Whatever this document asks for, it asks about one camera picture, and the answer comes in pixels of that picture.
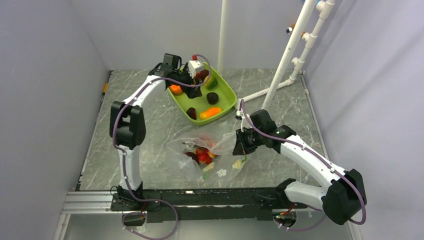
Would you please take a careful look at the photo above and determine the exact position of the green plastic tray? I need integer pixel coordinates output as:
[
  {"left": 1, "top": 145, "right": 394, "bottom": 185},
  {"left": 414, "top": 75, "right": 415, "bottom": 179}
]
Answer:
[{"left": 167, "top": 67, "right": 237, "bottom": 126}]

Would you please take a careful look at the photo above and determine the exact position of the dark red apple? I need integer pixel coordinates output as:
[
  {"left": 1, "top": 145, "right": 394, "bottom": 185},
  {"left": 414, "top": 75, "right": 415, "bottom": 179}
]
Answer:
[
  {"left": 184, "top": 152, "right": 200, "bottom": 164},
  {"left": 195, "top": 69, "right": 210, "bottom": 82}
]

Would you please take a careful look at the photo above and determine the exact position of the orange hook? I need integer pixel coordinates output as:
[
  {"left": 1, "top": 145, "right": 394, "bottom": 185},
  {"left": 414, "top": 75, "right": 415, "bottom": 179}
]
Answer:
[{"left": 286, "top": 23, "right": 306, "bottom": 37}]

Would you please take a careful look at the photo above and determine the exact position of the clear plastic bag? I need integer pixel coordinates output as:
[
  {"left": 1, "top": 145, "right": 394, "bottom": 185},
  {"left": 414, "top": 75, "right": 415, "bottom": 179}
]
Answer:
[{"left": 165, "top": 121, "right": 248, "bottom": 186}]

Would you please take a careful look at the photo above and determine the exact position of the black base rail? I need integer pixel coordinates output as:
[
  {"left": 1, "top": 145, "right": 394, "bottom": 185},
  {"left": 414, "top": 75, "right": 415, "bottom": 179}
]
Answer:
[{"left": 110, "top": 187, "right": 306, "bottom": 223}]

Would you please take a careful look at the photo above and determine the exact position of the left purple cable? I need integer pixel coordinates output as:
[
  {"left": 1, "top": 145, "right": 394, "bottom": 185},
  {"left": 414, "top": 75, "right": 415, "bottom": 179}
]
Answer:
[{"left": 111, "top": 54, "right": 213, "bottom": 240}]

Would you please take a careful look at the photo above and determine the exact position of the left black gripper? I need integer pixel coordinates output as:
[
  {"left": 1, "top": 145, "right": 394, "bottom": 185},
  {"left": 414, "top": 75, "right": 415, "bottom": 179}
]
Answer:
[{"left": 173, "top": 64, "right": 203, "bottom": 99}]

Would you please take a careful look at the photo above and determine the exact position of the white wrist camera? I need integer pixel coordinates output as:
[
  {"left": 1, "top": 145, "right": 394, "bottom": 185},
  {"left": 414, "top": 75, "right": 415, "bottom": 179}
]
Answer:
[
  {"left": 187, "top": 60, "right": 205, "bottom": 79},
  {"left": 235, "top": 110, "right": 247, "bottom": 132}
]

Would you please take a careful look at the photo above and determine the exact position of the orange handled tool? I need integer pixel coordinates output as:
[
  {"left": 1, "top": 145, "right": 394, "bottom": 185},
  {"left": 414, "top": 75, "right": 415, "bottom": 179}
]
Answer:
[{"left": 102, "top": 82, "right": 109, "bottom": 96}]

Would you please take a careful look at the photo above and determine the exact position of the dark red apple front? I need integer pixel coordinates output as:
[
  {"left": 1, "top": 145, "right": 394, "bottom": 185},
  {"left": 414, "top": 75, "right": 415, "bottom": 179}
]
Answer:
[{"left": 184, "top": 152, "right": 200, "bottom": 164}]

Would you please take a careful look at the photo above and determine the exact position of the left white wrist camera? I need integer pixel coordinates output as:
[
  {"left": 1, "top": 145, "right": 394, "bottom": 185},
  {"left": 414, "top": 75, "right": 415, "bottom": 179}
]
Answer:
[{"left": 187, "top": 60, "right": 205, "bottom": 79}]

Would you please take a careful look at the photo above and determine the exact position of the orange fake fruit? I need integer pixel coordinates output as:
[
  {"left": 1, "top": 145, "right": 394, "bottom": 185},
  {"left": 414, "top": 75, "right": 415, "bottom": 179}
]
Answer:
[{"left": 169, "top": 84, "right": 183, "bottom": 95}]

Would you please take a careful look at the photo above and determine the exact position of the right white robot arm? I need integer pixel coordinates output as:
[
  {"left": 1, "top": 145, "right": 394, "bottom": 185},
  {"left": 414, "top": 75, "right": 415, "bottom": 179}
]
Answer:
[{"left": 232, "top": 109, "right": 367, "bottom": 225}]

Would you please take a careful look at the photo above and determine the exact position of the purple cable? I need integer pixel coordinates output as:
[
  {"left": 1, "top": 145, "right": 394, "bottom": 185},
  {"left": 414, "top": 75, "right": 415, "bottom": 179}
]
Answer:
[
  {"left": 239, "top": 98, "right": 367, "bottom": 232},
  {"left": 111, "top": 54, "right": 213, "bottom": 240}
]

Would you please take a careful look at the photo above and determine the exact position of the dark red apple back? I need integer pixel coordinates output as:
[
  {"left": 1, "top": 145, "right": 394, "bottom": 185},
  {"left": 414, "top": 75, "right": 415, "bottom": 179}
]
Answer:
[{"left": 195, "top": 69, "right": 210, "bottom": 82}]

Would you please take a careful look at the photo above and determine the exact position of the green yellow fake mango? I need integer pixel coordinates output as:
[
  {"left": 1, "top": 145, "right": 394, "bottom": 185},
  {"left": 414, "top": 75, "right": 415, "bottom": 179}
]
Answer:
[{"left": 203, "top": 75, "right": 218, "bottom": 90}]

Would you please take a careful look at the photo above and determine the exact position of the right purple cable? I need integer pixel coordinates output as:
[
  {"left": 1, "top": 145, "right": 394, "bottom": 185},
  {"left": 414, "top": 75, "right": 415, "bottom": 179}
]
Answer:
[{"left": 239, "top": 98, "right": 367, "bottom": 232}]

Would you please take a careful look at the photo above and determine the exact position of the small dark red fig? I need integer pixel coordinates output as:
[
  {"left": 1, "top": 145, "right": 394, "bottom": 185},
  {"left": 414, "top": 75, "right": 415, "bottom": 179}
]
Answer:
[{"left": 186, "top": 107, "right": 197, "bottom": 120}]

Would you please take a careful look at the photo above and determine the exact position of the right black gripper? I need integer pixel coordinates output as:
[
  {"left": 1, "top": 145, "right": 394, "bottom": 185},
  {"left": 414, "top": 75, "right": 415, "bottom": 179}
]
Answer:
[{"left": 233, "top": 126, "right": 265, "bottom": 156}]

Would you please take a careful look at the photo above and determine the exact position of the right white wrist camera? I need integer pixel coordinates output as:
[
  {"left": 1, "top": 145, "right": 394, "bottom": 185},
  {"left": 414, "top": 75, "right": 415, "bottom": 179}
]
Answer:
[{"left": 235, "top": 110, "right": 247, "bottom": 132}]

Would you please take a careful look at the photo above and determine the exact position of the dark purple mangosteen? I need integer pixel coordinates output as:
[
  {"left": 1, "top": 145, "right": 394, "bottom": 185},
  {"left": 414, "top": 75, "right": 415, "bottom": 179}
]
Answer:
[{"left": 206, "top": 92, "right": 219, "bottom": 105}]

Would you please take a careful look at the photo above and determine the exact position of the white pvc pipe frame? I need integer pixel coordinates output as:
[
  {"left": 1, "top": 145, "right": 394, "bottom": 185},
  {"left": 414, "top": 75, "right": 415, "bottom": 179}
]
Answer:
[{"left": 234, "top": 0, "right": 335, "bottom": 110}]

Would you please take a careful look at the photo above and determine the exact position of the red grape bunch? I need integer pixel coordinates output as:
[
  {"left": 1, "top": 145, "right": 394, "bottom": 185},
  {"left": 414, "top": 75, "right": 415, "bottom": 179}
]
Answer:
[{"left": 194, "top": 145, "right": 217, "bottom": 165}]

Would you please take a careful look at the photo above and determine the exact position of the orange yellow fake mango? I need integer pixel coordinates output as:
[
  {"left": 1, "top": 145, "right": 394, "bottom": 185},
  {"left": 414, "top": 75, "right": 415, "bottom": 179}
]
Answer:
[{"left": 199, "top": 106, "right": 222, "bottom": 120}]

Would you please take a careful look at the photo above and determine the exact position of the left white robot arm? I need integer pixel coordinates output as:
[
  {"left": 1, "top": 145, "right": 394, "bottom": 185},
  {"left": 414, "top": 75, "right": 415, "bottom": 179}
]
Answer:
[{"left": 109, "top": 53, "right": 209, "bottom": 210}]

